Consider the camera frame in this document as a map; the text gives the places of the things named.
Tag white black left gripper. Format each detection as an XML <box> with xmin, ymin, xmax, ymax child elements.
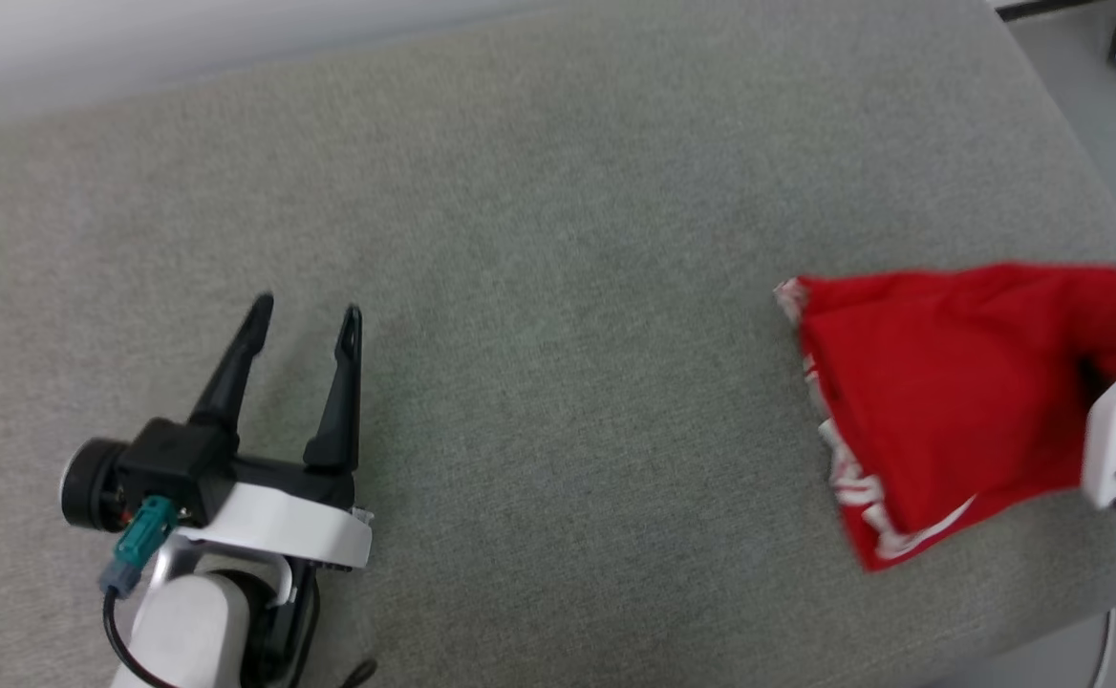
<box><xmin>181</xmin><ymin>293</ymin><xmax>375</xmax><ymax>572</ymax></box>

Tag red white-trimmed shirt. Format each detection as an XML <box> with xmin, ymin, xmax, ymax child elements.
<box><xmin>774</xmin><ymin>264</ymin><xmax>1116</xmax><ymax>572</ymax></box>

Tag teal cable connector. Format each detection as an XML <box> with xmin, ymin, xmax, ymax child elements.
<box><xmin>99</xmin><ymin>495</ymin><xmax>180</xmax><ymax>595</ymax></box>

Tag black camera cable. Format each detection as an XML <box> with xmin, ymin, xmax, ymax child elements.
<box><xmin>104</xmin><ymin>588</ymin><xmax>177</xmax><ymax>688</ymax></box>

